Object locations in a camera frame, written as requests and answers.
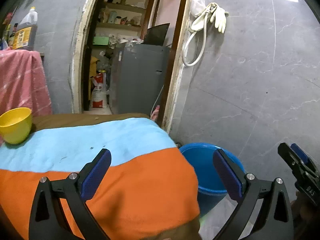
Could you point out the grey refrigerator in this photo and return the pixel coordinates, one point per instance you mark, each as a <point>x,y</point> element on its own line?
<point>137,77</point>

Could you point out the blue orange table cloth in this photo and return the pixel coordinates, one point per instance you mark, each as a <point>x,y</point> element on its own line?
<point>149,191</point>

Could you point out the large oil bottle yellow label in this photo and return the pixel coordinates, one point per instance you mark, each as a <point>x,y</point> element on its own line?
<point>26,31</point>

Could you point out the blue plastic bucket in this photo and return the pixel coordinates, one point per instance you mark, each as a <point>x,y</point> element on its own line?
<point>211,189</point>

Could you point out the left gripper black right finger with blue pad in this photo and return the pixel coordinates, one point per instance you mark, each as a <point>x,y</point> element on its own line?
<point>274,219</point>

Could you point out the pink checked cloth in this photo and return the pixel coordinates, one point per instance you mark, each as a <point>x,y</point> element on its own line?
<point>23,82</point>

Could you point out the yellow plastic bowl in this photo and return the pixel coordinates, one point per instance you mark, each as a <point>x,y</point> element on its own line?
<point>16,125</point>

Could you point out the wooden shelf unit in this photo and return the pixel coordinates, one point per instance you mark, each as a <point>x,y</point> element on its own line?
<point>123,18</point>

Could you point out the black monitor on fridge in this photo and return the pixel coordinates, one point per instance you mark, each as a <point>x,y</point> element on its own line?
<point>156,35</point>

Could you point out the brown table cover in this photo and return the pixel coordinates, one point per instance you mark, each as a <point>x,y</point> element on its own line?
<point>72,120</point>

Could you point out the red white sack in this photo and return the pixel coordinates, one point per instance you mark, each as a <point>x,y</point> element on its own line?
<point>99,93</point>

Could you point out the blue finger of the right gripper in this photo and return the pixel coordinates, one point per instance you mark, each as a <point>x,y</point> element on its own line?
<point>301,154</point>

